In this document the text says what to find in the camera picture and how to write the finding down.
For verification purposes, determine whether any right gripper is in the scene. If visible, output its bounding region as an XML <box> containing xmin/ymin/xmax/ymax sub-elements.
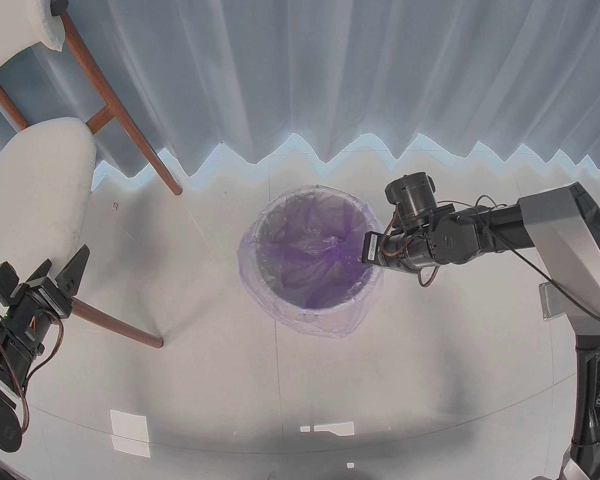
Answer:
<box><xmin>362</xmin><ymin>230</ymin><xmax>422</xmax><ymax>272</ymax></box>

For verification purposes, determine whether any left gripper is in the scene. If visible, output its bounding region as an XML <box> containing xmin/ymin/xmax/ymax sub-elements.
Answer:
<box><xmin>2</xmin><ymin>245</ymin><xmax>91</xmax><ymax>357</ymax></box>

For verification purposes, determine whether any purple plastic bag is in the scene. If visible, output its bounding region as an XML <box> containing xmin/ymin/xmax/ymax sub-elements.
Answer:
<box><xmin>237</xmin><ymin>184</ymin><xmax>385</xmax><ymax>340</ymax></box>

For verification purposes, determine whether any white trash bin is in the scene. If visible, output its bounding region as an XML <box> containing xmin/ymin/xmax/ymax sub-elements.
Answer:
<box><xmin>240</xmin><ymin>188</ymin><xmax>383</xmax><ymax>320</ymax></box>

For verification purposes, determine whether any white cushioned wooden chair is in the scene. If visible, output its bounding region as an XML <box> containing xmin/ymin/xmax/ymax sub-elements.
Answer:
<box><xmin>0</xmin><ymin>0</ymin><xmax>183</xmax><ymax>350</ymax></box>

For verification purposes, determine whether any pale blue curtain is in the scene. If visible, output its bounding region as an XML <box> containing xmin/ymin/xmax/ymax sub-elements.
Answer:
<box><xmin>0</xmin><ymin>0</ymin><xmax>600</xmax><ymax>194</ymax></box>

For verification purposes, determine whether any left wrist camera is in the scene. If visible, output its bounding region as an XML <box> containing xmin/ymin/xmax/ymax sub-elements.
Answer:
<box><xmin>0</xmin><ymin>263</ymin><xmax>31</xmax><ymax>309</ymax></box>

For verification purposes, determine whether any black cable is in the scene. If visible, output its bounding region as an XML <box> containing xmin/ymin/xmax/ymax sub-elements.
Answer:
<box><xmin>474</xmin><ymin>194</ymin><xmax>600</xmax><ymax>326</ymax></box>

